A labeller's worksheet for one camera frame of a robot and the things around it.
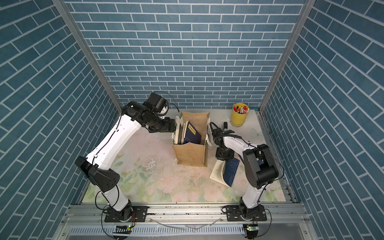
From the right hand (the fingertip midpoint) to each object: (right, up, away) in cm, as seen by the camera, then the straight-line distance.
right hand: (224, 160), depth 91 cm
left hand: (-29, +20, -16) cm, 39 cm away
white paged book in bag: (-28, +17, -11) cm, 34 cm away
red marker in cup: (+17, +33, +13) cm, 39 cm away
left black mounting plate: (-46, -22, -18) cm, 54 cm away
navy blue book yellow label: (-2, -4, -9) cm, 10 cm away
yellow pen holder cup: (+12, +29, +11) cm, 34 cm away
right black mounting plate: (+1, -22, -18) cm, 29 cm away
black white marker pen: (+3, +21, +13) cm, 25 cm away
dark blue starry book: (-20, +16, +4) cm, 26 cm away
